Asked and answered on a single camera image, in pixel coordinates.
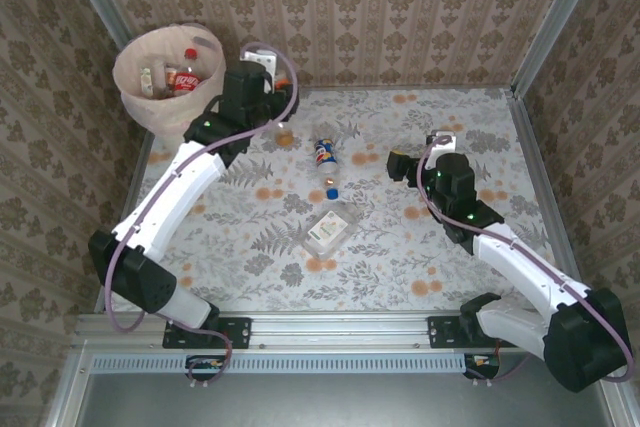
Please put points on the orange NFC label bottle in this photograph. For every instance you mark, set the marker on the orange NFC label bottle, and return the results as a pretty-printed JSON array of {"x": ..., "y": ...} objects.
[{"x": 285, "y": 137}]

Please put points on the red cola bottle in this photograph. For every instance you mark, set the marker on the red cola bottle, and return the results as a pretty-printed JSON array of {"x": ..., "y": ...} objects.
[{"x": 186, "y": 81}]

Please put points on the blue yellow label bottle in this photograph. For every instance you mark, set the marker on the blue yellow label bottle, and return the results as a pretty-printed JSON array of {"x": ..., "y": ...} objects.
[{"x": 326, "y": 154}]

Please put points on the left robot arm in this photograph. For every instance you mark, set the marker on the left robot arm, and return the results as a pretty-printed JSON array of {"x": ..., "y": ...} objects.
[{"x": 170, "y": 197}]

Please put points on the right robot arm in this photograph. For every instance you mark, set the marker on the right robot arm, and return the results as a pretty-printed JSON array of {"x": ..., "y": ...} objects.
[{"x": 530, "y": 272}]

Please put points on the white bin with plastic liner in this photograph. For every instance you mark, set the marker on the white bin with plastic liner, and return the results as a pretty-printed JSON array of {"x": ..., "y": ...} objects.
[{"x": 135, "y": 107}]

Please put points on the square bottle white green label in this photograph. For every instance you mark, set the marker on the square bottle white green label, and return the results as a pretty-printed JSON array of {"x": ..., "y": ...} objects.
[{"x": 327, "y": 232}]

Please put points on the grey metal shelf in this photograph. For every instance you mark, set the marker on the grey metal shelf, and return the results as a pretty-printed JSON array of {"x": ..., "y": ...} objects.
[{"x": 350, "y": 402}]

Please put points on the aluminium frame bar along wall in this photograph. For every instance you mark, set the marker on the aluminium frame bar along wall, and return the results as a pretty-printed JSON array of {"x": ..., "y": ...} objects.
[{"x": 400, "y": 88}]

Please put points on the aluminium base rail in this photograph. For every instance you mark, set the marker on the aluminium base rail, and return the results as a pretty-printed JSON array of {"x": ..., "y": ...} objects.
[{"x": 340, "y": 329}]

